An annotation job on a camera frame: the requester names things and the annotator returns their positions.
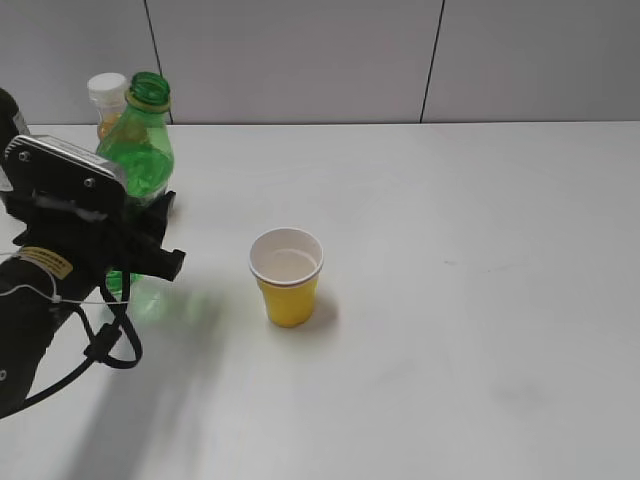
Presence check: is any green sprite bottle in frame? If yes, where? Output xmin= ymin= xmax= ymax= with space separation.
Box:
xmin=94 ymin=71 xmax=176 ymax=316

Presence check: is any yellow paper cup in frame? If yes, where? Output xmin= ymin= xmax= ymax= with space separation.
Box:
xmin=249 ymin=227 xmax=324 ymax=328

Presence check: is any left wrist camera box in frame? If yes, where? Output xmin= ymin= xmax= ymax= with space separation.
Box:
xmin=1 ymin=135 xmax=127 ymax=222

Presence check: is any dark glass bottle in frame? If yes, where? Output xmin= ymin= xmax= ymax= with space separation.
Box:
xmin=0 ymin=88 xmax=31 ymax=211

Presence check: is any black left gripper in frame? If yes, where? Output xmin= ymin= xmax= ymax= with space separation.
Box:
xmin=1 ymin=191 xmax=186 ymax=303

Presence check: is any orange juice bottle white cap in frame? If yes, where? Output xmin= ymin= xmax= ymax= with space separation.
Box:
xmin=87 ymin=72 xmax=129 ymax=141

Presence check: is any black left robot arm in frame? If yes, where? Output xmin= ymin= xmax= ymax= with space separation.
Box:
xmin=1 ymin=191 xmax=186 ymax=417

